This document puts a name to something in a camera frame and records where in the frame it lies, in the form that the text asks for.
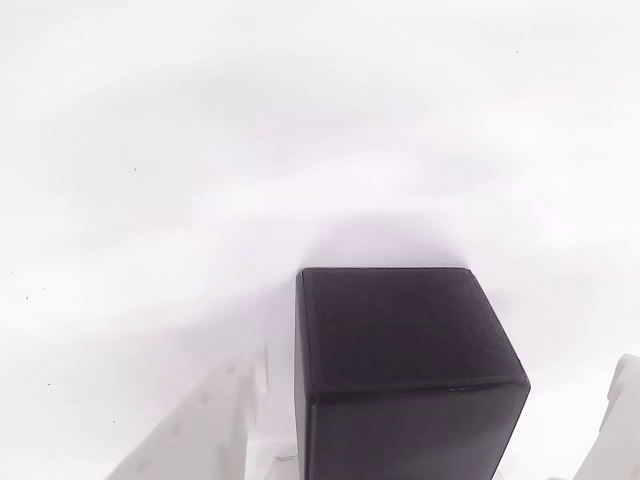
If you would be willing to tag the black cube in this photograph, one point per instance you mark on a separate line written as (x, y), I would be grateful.
(400, 375)

